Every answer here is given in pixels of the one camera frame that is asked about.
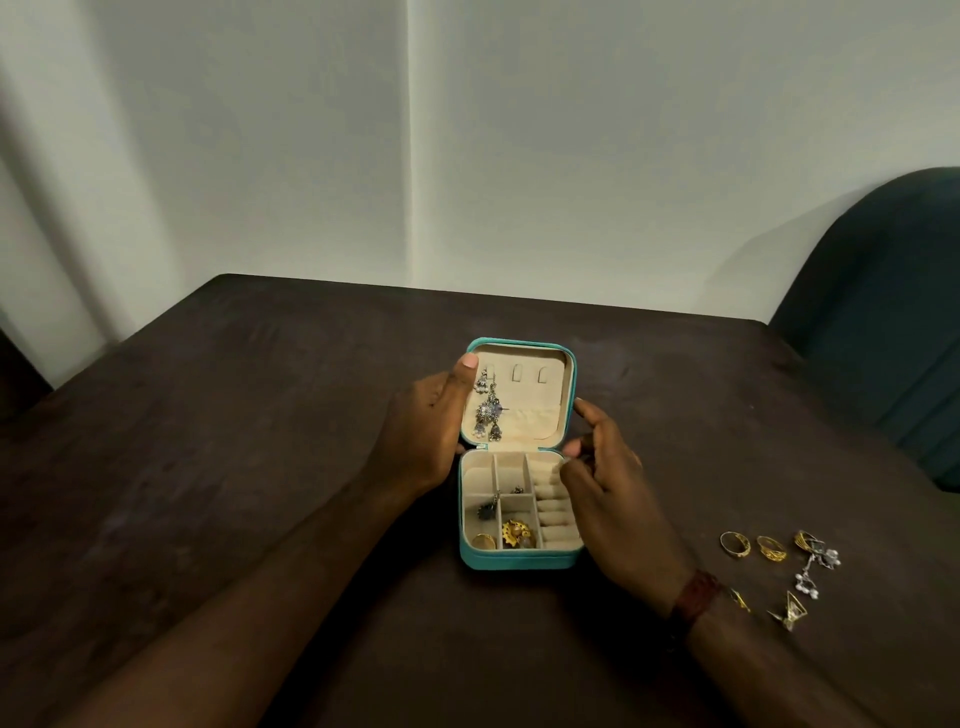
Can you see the person's right forearm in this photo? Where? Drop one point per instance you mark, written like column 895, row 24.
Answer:
column 757, row 675

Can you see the gold flower earring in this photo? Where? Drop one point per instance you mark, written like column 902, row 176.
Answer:
column 516, row 532

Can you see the person's left forearm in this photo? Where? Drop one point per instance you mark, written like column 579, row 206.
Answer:
column 240, row 622

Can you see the person's right hand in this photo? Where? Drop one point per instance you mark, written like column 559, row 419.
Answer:
column 622, row 517

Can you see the teal jewelry box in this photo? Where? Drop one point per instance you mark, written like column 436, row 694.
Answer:
column 536, row 405

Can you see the silver pearl cluster earring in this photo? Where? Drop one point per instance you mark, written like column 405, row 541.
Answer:
column 806, row 589

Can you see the dark brown curtain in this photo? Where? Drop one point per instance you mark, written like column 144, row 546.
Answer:
column 19, row 382

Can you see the triangular gold earring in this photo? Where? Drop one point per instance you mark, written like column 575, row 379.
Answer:
column 791, row 621

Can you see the red thread wristband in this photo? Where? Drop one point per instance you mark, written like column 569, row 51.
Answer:
column 694, row 596

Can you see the person's left hand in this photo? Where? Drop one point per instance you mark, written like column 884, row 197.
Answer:
column 420, row 435

